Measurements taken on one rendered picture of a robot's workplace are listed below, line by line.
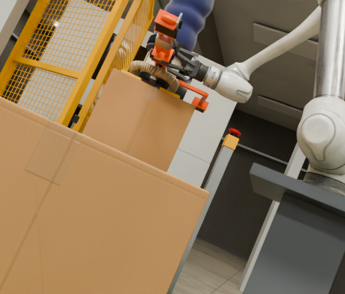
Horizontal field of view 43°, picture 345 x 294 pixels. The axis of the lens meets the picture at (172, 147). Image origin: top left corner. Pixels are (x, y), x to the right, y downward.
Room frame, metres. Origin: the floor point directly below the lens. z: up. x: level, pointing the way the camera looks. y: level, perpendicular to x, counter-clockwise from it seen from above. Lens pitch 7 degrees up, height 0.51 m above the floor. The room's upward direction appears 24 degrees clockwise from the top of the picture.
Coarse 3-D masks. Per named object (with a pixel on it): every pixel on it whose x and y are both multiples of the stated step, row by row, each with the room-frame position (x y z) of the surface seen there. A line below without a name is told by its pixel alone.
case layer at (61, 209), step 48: (0, 96) 0.55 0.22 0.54; (0, 144) 0.55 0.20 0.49; (48, 144) 0.55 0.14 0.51; (96, 144) 0.55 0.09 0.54; (0, 192) 0.55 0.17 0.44; (48, 192) 0.55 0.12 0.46; (96, 192) 0.55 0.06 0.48; (144, 192) 0.55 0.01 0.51; (192, 192) 0.56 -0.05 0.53; (0, 240) 0.55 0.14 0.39; (48, 240) 0.55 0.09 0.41; (96, 240) 0.55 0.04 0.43; (144, 240) 0.56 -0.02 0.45; (0, 288) 0.55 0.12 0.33; (48, 288) 0.55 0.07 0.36; (96, 288) 0.55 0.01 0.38; (144, 288) 0.56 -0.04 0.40
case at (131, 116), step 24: (120, 72) 1.86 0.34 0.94; (120, 96) 1.87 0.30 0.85; (144, 96) 1.87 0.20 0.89; (168, 96) 1.88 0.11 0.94; (96, 120) 1.86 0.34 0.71; (120, 120) 1.87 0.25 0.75; (144, 120) 1.87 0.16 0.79; (168, 120) 1.88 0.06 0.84; (120, 144) 1.87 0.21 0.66; (144, 144) 1.87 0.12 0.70; (168, 144) 1.88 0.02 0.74
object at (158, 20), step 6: (162, 12) 1.44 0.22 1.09; (156, 18) 1.44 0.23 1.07; (174, 18) 1.44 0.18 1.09; (156, 24) 1.46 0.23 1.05; (162, 24) 1.44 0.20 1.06; (168, 24) 1.44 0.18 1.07; (156, 30) 1.52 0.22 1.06; (162, 30) 1.49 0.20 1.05; (168, 30) 1.46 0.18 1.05; (168, 36) 1.52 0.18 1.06
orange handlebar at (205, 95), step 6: (162, 18) 1.43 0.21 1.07; (168, 18) 1.42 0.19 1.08; (174, 24) 1.44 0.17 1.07; (156, 48) 1.74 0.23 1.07; (162, 48) 1.70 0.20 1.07; (168, 54) 1.74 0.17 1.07; (162, 66) 1.98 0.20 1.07; (180, 84) 2.12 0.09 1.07; (186, 84) 2.12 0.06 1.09; (192, 90) 2.13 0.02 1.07; (198, 90) 2.12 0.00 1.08; (204, 96) 2.13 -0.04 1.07
